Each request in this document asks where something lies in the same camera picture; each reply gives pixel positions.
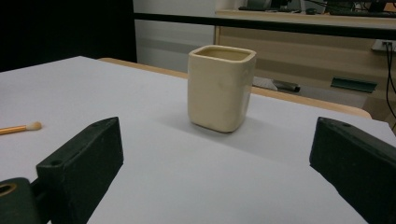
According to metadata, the dark green flat holder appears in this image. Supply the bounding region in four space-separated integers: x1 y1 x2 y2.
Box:
330 77 378 93

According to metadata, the light wooden desk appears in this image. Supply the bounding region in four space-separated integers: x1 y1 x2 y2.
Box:
214 8 396 122

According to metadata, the white wall socket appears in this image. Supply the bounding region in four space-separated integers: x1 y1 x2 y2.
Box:
372 39 396 53

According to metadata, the black cable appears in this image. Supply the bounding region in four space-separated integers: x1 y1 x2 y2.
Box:
385 43 396 120

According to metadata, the white table cover sheet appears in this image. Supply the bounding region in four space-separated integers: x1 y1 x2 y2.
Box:
0 55 396 224

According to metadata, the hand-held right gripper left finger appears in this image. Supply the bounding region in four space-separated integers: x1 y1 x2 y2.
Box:
35 116 125 224

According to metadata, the cream square ceramic cup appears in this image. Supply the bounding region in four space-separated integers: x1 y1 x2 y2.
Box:
187 44 258 133

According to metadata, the black cylinder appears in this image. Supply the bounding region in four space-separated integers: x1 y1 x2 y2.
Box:
272 79 302 93

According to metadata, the black keyboard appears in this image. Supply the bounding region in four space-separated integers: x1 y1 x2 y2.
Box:
237 6 307 14
330 9 396 19

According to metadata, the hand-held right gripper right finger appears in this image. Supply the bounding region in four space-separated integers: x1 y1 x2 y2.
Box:
308 116 396 224

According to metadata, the gold and black makeup brush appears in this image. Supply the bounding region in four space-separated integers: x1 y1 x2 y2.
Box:
0 120 43 136

